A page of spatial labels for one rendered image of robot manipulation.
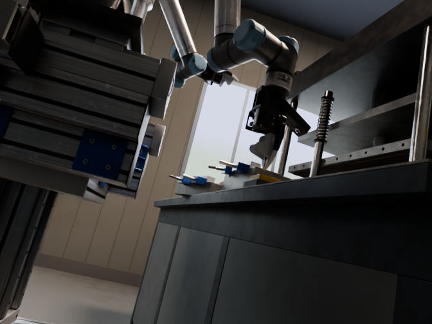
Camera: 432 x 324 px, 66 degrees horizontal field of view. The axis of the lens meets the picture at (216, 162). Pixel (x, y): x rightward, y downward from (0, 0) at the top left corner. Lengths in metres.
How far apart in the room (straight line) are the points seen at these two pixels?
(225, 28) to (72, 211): 3.01
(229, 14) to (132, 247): 2.97
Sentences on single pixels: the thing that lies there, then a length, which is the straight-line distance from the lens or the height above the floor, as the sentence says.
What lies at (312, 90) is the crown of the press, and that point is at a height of 1.80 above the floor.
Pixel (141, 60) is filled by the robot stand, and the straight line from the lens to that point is 0.73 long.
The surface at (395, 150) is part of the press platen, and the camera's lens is 1.79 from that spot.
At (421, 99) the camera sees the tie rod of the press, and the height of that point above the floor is 1.42.
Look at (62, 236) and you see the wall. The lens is 3.75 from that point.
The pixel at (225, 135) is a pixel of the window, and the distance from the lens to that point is 3.85.
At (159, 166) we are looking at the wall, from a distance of 3.70.
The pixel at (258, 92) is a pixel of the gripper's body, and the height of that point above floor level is 1.05.
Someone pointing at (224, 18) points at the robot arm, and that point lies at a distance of 1.02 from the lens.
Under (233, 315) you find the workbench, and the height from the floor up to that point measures 0.49.
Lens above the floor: 0.66
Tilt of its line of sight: 12 degrees up
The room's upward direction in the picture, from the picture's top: 14 degrees clockwise
